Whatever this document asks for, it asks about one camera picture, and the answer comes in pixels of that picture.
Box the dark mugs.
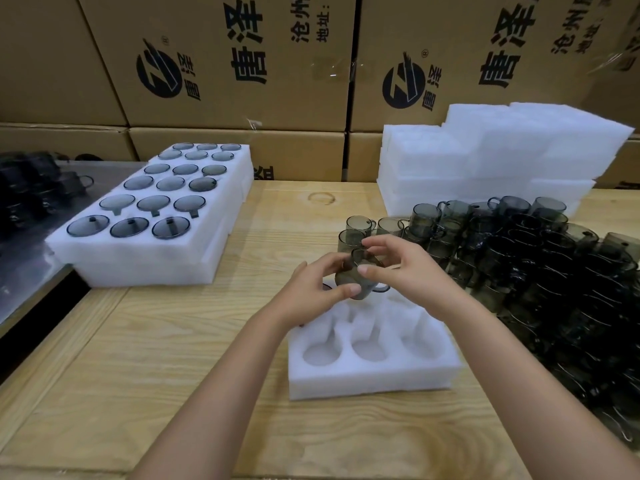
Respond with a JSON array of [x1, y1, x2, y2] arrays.
[[0, 152, 95, 241]]

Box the stainless steel table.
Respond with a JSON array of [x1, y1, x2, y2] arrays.
[[0, 162, 146, 325]]

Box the stack of white foam trays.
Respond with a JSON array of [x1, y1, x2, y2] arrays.
[[376, 102, 636, 218]]

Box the person's left hand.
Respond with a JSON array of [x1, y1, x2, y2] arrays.
[[269, 253, 363, 335]]

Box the person's right forearm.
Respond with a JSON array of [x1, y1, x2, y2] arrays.
[[439, 294, 640, 480]]

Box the pile of smoky glass mugs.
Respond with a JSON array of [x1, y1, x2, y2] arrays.
[[337, 195, 640, 451]]

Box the person's left forearm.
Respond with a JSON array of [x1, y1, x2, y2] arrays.
[[129, 314, 301, 480]]

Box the person's right hand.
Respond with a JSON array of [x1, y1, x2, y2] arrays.
[[357, 234, 471, 325]]

